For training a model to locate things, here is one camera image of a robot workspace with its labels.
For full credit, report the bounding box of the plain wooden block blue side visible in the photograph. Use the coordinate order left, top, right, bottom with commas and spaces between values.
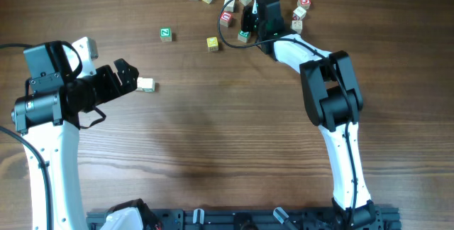
224, 0, 235, 13

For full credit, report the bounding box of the red U block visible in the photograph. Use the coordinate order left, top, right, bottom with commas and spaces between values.
219, 11, 233, 27

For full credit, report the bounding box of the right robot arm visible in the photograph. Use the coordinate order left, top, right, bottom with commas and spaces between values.
241, 0, 375, 229

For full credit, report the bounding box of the white block green side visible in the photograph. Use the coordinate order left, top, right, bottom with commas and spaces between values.
141, 78, 155, 92

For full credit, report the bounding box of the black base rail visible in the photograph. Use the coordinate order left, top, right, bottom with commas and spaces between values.
87, 207, 402, 230

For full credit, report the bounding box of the white picture block right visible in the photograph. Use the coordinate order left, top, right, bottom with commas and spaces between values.
291, 20, 304, 34

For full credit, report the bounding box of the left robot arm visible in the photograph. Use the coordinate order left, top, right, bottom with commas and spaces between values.
11, 37, 139, 229

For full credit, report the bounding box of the green z block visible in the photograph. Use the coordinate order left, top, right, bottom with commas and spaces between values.
238, 31, 250, 43
160, 27, 172, 42

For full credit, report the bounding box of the green Z block left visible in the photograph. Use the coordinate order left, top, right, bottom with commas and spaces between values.
160, 27, 172, 42

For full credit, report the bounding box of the red letter block right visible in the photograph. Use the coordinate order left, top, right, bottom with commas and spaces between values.
297, 0, 311, 10

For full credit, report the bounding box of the green Z block centre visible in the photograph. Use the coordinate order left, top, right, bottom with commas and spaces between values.
238, 31, 250, 43

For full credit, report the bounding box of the white block red side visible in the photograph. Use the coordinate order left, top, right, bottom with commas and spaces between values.
292, 6, 307, 21

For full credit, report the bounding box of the white block dotted face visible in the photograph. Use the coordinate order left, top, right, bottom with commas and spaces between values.
136, 77, 143, 91

